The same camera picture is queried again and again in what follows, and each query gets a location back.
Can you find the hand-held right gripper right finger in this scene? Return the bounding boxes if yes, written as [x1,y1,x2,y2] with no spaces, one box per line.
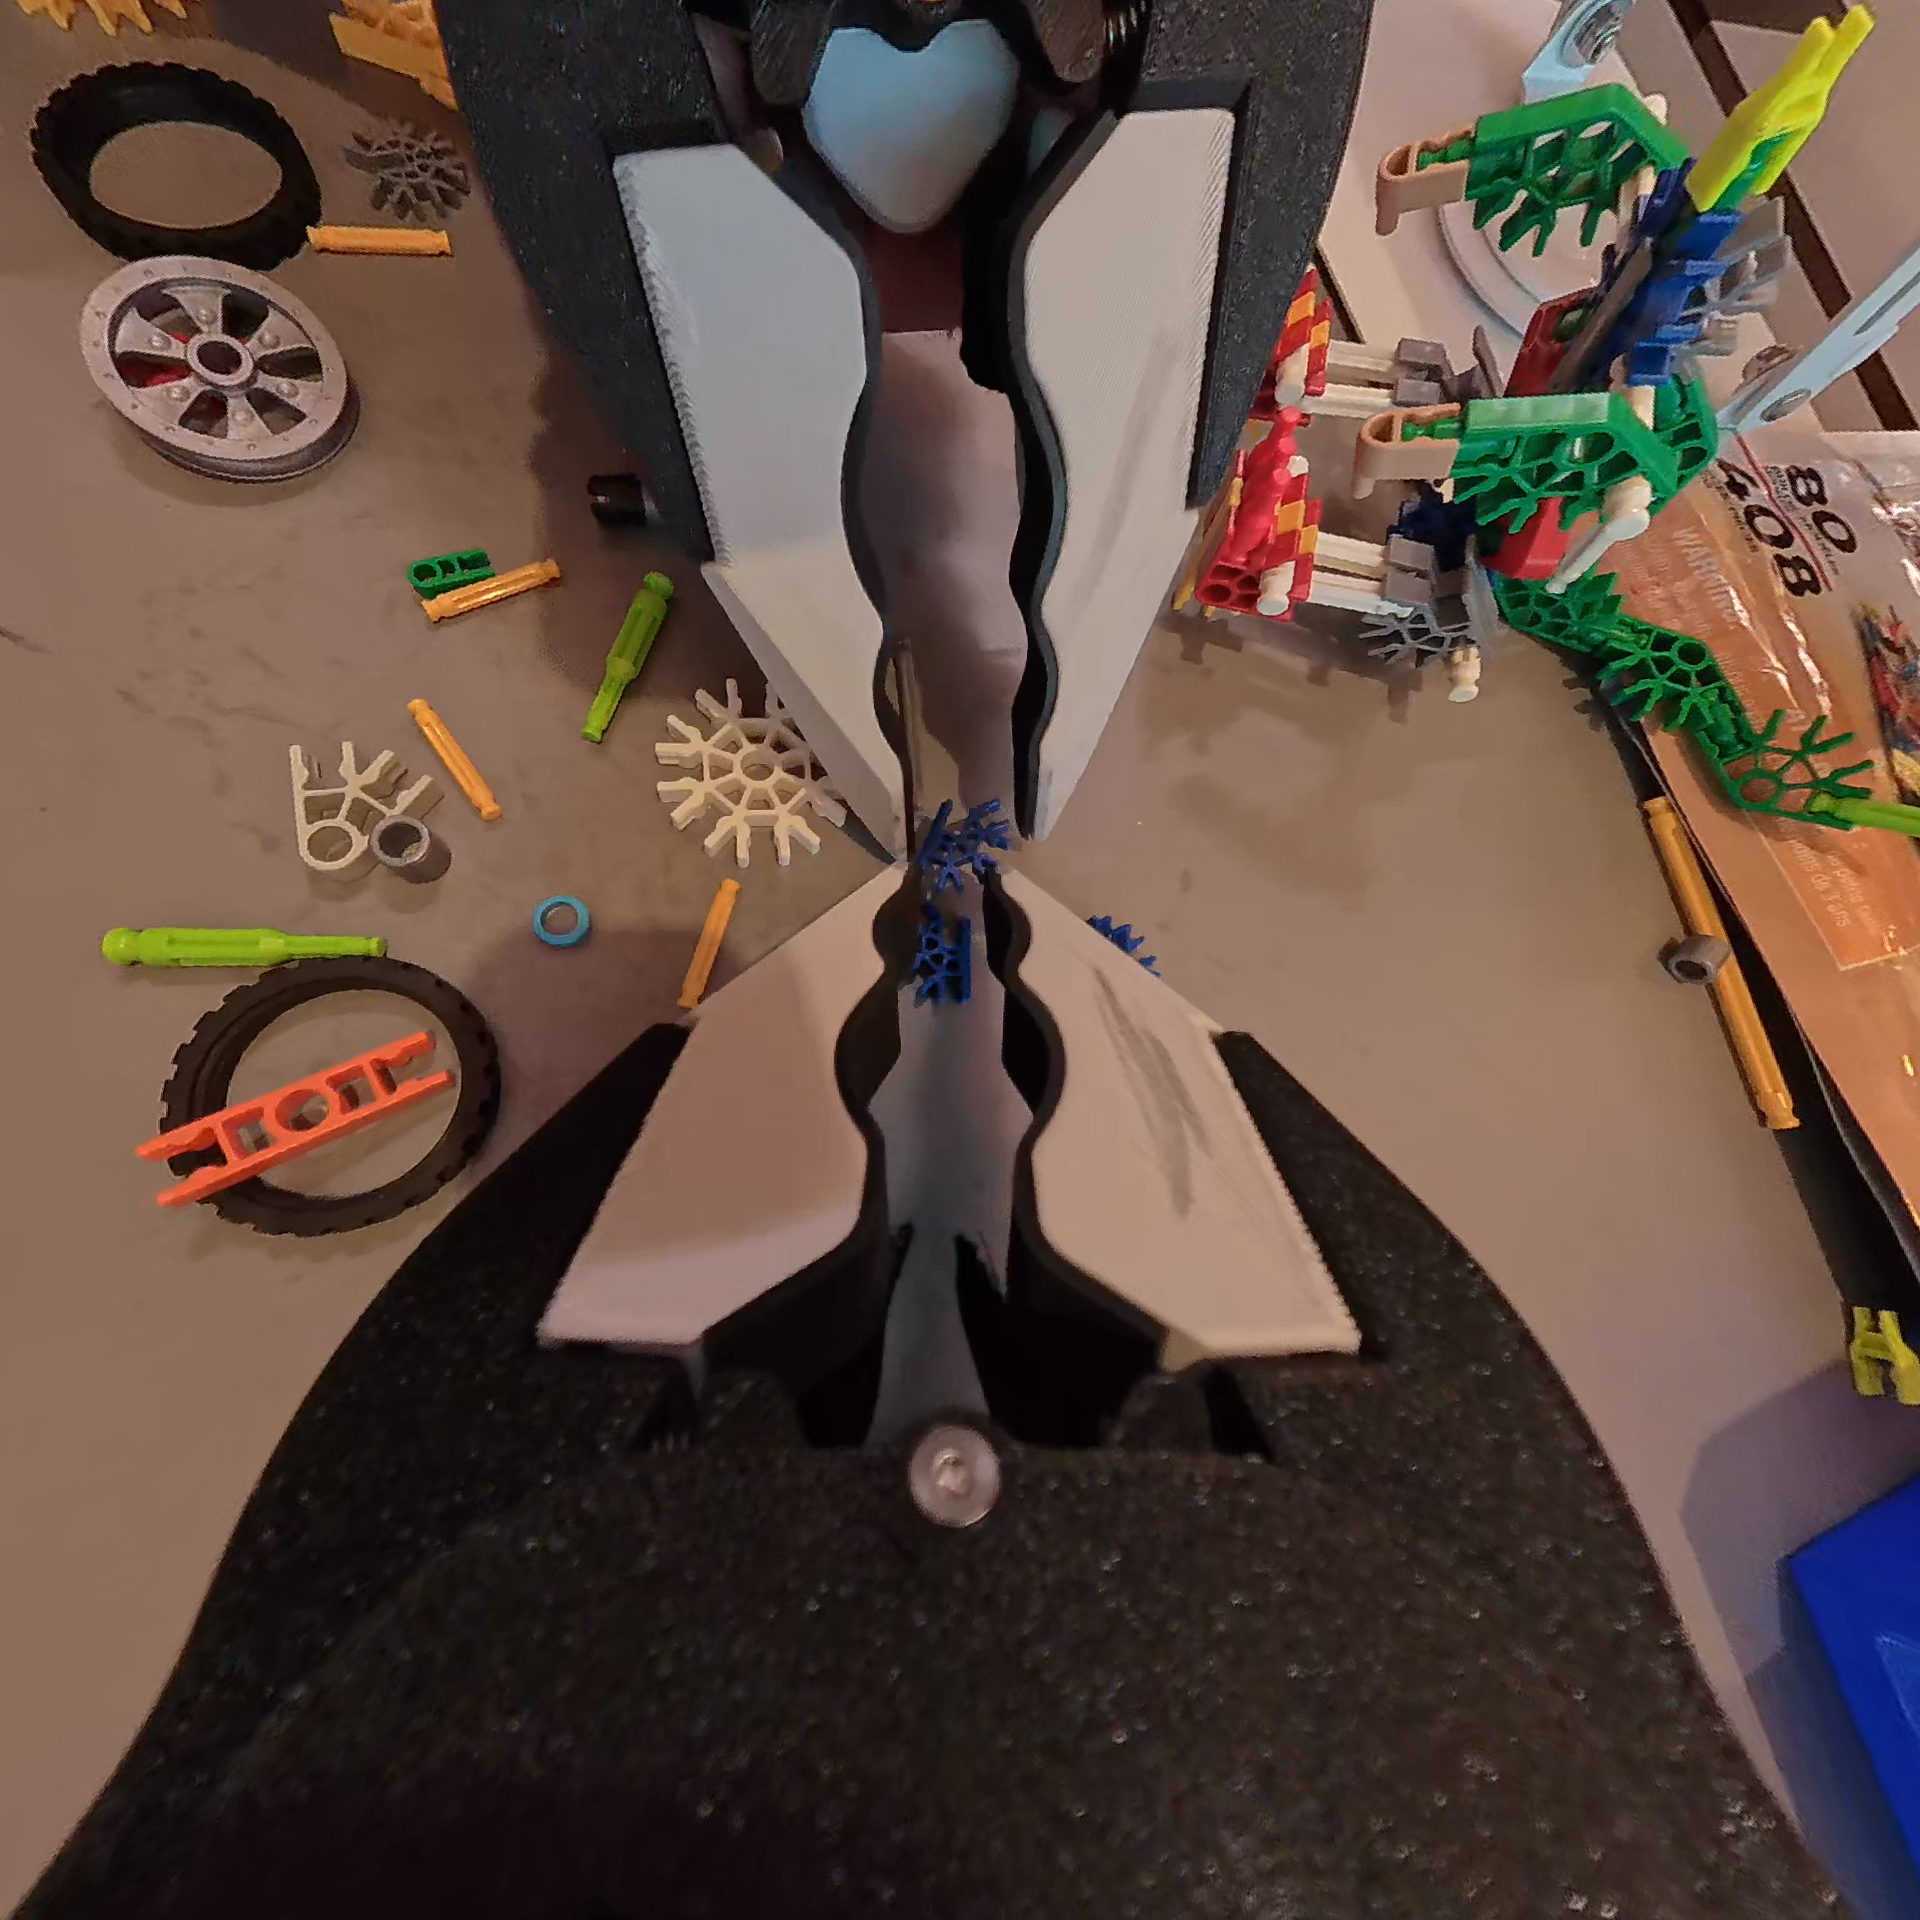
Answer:
[976,873,1369,1378]

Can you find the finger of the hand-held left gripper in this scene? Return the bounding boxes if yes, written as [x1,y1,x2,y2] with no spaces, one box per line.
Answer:
[1012,77,1244,840]
[617,141,909,865]

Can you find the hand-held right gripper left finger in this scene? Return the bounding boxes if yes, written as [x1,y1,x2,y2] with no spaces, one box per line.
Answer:
[538,865,918,1395]

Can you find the lime green plastic rod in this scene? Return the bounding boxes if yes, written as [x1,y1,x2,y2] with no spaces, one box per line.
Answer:
[100,924,392,969]
[578,568,678,746]

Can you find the dark grey snowflake connector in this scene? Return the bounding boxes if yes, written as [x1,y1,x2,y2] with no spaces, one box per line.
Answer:
[345,127,468,215]

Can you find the black rubber tyre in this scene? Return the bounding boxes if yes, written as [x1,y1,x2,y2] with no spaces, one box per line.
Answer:
[164,956,502,1240]
[35,69,323,271]

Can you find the white snowflake connector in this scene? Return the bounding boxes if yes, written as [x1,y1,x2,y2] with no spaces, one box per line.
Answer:
[651,679,853,873]

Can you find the multicoloured construction toy model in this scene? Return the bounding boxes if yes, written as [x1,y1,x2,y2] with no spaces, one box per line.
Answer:
[1178,5,1920,845]

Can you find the silver wheel hub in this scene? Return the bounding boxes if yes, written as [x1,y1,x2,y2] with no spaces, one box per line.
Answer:
[77,257,363,486]

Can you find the orange ladder connector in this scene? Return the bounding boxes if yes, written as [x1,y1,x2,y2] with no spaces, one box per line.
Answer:
[133,1030,458,1213]

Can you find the white triangular connector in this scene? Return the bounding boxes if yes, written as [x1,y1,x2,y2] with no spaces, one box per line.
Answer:
[292,740,441,881]

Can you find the long yellow rod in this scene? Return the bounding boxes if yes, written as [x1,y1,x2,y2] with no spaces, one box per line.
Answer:
[1641,794,1804,1130]

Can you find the red printed toy package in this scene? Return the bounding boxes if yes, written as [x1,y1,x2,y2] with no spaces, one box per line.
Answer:
[1592,431,1920,1231]

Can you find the blue plastic storage bin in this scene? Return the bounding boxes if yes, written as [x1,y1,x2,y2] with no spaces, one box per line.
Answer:
[1785,1479,1920,1896]

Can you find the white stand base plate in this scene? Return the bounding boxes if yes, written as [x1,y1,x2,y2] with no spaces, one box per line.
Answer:
[1321,0,1730,349]

